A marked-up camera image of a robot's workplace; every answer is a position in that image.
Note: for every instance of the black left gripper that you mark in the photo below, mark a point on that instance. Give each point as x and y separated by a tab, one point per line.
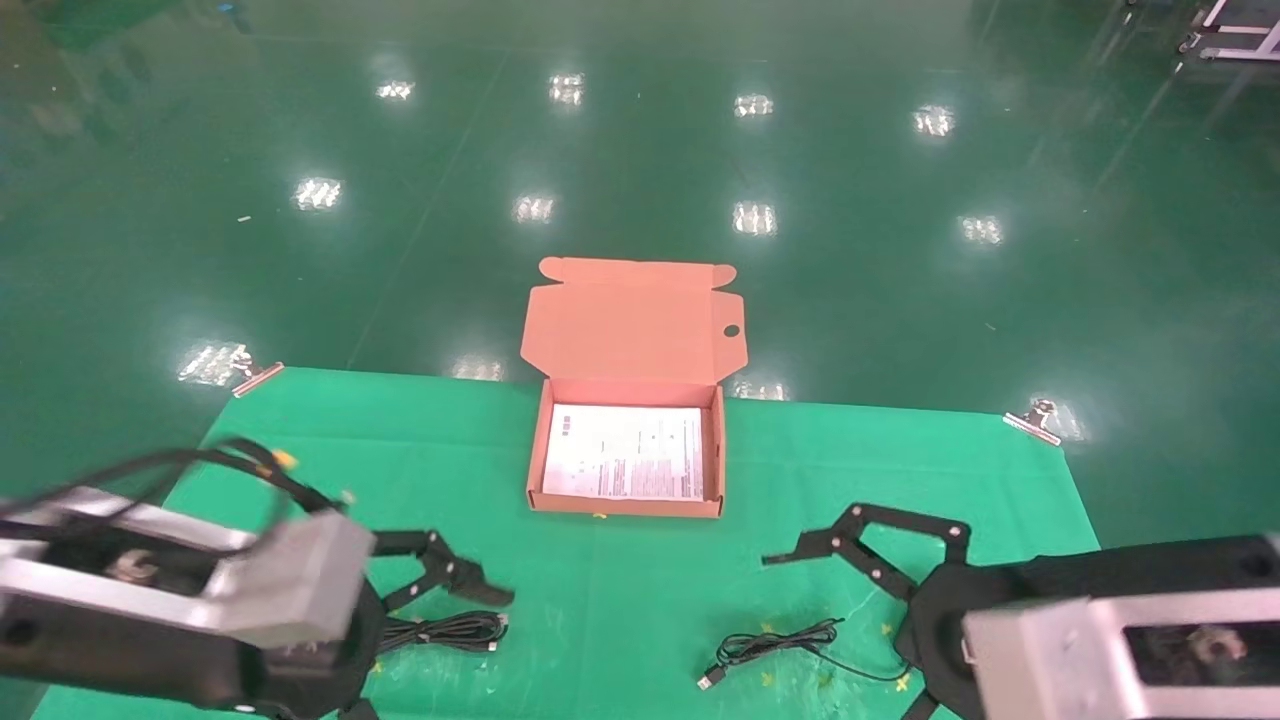
330	675

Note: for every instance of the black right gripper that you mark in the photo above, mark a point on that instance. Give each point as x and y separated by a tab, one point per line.
935	625

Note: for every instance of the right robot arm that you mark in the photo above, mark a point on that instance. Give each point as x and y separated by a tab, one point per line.
1050	650

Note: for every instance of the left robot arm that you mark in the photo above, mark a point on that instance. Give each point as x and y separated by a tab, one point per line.
150	590

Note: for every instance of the orange cardboard box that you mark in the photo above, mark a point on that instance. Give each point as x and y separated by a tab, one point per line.
630	320

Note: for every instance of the green cloth mat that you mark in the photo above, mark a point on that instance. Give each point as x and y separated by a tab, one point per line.
600	620

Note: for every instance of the silver metal clip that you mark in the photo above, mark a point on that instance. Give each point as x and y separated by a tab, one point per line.
258	378
1030	425

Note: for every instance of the printed white paper sheet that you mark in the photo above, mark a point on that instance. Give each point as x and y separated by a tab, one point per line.
620	450

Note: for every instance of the white metal rack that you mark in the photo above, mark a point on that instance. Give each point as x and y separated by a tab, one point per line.
1240	52

